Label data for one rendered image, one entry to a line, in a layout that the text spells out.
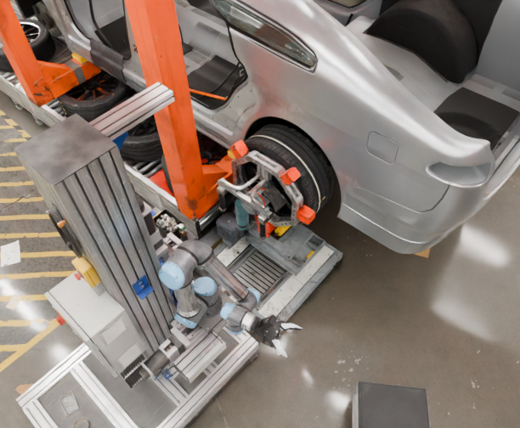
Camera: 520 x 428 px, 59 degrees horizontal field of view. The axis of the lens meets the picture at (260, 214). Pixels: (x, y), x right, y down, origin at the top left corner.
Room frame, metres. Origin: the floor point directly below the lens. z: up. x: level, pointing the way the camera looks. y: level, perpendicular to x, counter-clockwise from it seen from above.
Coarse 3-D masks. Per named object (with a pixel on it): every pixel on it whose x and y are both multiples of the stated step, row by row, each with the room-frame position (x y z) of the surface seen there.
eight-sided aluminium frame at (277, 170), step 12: (252, 156) 1.97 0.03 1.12; (264, 156) 1.97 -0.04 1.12; (240, 168) 2.09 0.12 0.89; (264, 168) 1.90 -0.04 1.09; (276, 168) 1.87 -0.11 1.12; (240, 180) 2.10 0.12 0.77; (288, 192) 1.77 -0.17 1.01; (300, 204) 1.76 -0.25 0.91; (276, 216) 1.90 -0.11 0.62; (288, 216) 1.84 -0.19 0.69
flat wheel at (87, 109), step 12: (84, 84) 3.61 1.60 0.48; (96, 84) 3.65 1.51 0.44; (108, 84) 3.82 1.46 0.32; (120, 84) 3.56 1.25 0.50; (60, 96) 3.41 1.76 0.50; (72, 96) 3.61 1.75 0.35; (84, 96) 3.43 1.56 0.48; (108, 96) 3.39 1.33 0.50; (120, 96) 3.42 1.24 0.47; (72, 108) 3.28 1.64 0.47; (84, 108) 3.26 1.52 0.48; (96, 108) 3.27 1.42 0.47; (108, 108) 3.31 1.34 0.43
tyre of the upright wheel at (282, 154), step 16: (272, 128) 2.18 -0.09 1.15; (288, 128) 2.15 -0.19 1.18; (256, 144) 2.05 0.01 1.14; (272, 144) 2.01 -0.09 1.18; (288, 144) 2.01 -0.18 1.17; (304, 144) 2.02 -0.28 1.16; (288, 160) 1.89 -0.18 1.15; (304, 160) 1.92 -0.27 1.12; (320, 160) 1.95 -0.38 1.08; (304, 176) 1.83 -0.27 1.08; (320, 176) 1.89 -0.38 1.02; (304, 192) 1.79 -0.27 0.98; (320, 192) 1.83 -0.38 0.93; (320, 208) 1.85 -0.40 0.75
